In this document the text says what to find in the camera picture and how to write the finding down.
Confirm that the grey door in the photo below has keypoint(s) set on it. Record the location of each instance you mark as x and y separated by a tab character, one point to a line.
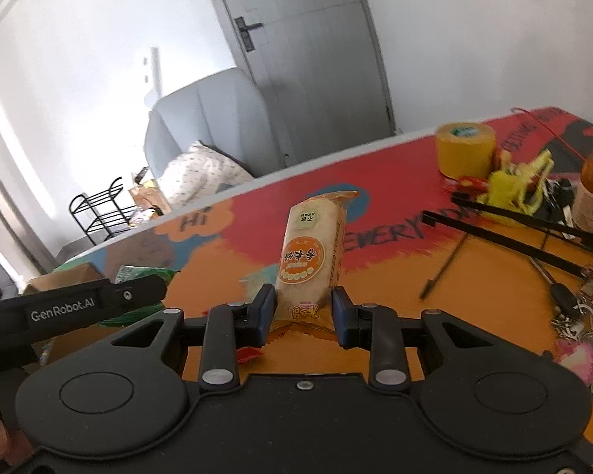
301	59

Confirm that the green patterned snack packet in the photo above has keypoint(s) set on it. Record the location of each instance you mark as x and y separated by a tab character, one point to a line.
133	273

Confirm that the grey armchair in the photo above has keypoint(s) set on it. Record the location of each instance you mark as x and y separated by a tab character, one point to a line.
202	113

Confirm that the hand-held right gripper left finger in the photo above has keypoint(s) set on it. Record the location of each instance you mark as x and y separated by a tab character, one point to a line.
265	313

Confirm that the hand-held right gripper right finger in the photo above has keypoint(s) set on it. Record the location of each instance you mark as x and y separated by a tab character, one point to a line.
342	318

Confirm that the black pen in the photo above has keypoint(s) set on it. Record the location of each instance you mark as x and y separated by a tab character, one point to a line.
442	271

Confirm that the black flat stick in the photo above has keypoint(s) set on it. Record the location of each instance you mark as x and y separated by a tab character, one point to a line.
524	218
504	243

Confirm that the white board with holes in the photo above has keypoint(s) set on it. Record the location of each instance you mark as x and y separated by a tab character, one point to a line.
151	74

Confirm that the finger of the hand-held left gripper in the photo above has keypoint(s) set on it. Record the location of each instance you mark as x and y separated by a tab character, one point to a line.
143	290

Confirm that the yellow tape roll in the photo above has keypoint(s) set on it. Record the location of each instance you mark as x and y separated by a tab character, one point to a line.
464	155

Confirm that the orange rice cracker packet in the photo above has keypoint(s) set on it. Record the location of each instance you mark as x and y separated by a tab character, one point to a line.
309	256

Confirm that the black metal shoe rack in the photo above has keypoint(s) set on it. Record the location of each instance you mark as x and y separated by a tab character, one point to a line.
99	218

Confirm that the yellow crocodile toy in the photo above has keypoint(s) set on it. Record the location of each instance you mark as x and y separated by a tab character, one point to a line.
504	187

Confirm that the white dotted pillow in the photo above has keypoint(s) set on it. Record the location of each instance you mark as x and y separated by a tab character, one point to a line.
197	173

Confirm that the pink white wrapper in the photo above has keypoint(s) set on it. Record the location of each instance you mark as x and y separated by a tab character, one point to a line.
578	355

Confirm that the black key bunch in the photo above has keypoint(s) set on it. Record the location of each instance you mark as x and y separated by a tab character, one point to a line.
556	197

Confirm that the red snack packet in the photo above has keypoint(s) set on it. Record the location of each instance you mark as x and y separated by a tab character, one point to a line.
249	353

